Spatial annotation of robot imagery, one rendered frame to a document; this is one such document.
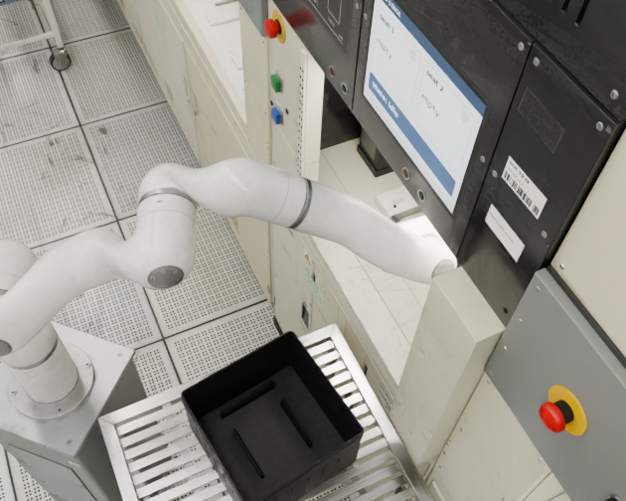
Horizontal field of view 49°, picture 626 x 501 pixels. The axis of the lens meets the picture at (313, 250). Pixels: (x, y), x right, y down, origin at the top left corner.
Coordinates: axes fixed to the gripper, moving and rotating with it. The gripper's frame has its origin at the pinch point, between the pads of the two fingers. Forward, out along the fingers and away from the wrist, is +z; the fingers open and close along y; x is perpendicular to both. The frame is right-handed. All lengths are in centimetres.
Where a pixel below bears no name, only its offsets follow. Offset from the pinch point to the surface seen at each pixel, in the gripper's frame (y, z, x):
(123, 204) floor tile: -133, -72, -123
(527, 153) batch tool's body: 21, -28, 46
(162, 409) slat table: -6, -78, -49
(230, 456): 11, -67, -46
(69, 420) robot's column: -10, -98, -46
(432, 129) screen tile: 3.6, -28.9, 33.9
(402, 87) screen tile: -5.2, -29.5, 34.5
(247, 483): 18, -65, -46
